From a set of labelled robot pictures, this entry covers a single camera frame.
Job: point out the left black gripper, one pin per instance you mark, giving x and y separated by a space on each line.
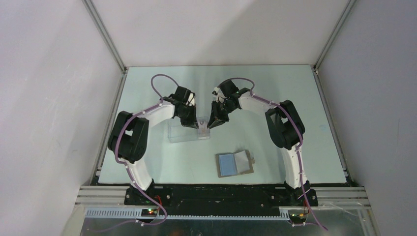
192 122

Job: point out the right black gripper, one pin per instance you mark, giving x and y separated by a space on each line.
216 118

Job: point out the credit card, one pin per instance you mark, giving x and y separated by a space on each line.
203 130

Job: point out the clear plastic card box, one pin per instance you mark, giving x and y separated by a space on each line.
178 133

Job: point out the grey felt card holder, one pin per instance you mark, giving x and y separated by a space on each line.
234 164

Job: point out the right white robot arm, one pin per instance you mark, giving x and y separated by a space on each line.
284 124

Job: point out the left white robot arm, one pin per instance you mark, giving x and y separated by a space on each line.
129 139

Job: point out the beige chair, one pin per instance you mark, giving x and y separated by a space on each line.
74 224

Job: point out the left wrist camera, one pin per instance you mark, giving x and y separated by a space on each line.
191 99

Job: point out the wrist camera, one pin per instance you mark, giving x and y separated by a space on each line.
191 99
217 92

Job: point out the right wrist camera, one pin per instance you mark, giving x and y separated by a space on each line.
217 92

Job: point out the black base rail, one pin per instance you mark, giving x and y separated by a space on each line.
221 199

